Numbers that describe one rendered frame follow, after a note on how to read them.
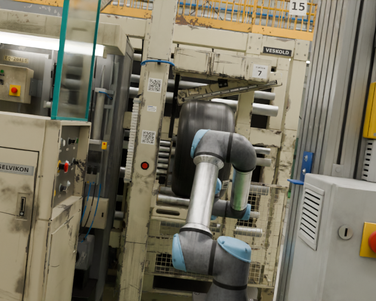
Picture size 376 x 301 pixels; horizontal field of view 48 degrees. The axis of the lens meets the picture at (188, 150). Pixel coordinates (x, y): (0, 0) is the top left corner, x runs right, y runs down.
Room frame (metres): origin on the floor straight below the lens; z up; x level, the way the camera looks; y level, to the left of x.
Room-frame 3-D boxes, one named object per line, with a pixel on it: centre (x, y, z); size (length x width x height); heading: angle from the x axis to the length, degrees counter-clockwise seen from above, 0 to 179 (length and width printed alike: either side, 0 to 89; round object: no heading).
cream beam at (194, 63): (2.77, -0.14, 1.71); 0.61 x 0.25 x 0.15; 92
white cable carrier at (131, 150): (2.41, 0.31, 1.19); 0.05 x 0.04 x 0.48; 2
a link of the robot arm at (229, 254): (1.41, -0.19, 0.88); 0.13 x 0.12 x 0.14; 82
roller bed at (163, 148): (2.84, 0.21, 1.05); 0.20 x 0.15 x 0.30; 92
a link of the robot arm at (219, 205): (1.91, -0.14, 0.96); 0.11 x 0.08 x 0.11; 82
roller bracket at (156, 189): (2.47, 0.15, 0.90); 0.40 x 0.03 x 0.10; 2
